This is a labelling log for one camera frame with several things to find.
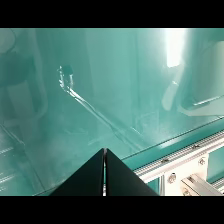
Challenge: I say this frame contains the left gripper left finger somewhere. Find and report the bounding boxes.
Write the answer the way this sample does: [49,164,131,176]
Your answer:
[49,148,105,197]

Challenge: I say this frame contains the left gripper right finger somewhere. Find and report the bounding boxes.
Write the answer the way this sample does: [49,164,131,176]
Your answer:
[105,148,159,197]

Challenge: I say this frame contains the silver frame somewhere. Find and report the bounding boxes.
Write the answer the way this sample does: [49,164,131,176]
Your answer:
[132,129,224,197]

